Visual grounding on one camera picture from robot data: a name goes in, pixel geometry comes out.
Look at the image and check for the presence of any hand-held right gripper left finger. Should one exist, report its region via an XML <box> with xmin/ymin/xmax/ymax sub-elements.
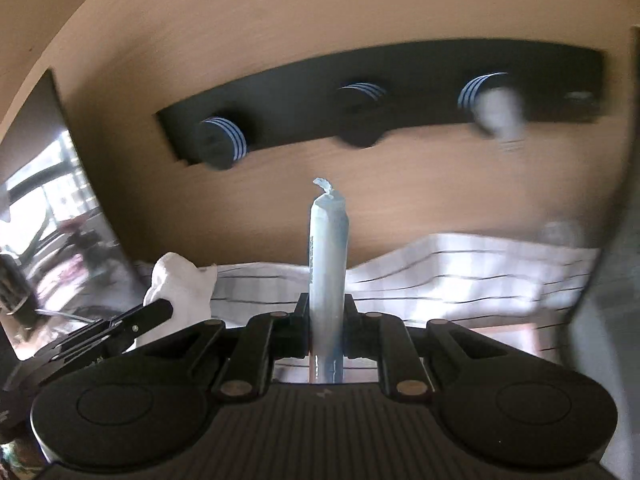
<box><xmin>150</xmin><ymin>294</ymin><xmax>312</xmax><ymax>403</ymax></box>

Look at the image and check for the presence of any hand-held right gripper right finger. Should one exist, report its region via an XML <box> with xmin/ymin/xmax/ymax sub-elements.
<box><xmin>343</xmin><ymin>294</ymin><xmax>496</xmax><ymax>403</ymax></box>

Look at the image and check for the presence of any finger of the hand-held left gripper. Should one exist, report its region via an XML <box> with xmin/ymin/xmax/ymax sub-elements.
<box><xmin>106</xmin><ymin>299</ymin><xmax>175</xmax><ymax>334</ymax></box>

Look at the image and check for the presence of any white cloth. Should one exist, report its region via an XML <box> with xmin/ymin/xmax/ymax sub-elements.
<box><xmin>135</xmin><ymin>252</ymin><xmax>219</xmax><ymax>351</ymax></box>

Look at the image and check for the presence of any light blue soft packet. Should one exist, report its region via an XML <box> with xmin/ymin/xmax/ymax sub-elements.
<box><xmin>306</xmin><ymin>177</ymin><xmax>351</xmax><ymax>386</ymax></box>

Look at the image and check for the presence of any white striped bed sheet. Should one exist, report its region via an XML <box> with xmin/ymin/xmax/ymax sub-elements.
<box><xmin>132</xmin><ymin>230</ymin><xmax>601</xmax><ymax>386</ymax></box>

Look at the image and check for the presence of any black television screen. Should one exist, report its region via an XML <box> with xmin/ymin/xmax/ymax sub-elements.
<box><xmin>0</xmin><ymin>70</ymin><xmax>134</xmax><ymax>361</ymax></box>

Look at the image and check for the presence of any white hanging item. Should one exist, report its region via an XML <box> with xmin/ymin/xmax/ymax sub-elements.
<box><xmin>472</xmin><ymin>87</ymin><xmax>527</xmax><ymax>153</ymax></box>

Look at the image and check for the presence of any black wall hook rack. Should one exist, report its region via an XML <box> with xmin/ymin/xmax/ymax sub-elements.
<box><xmin>156</xmin><ymin>49</ymin><xmax>607</xmax><ymax>172</ymax></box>

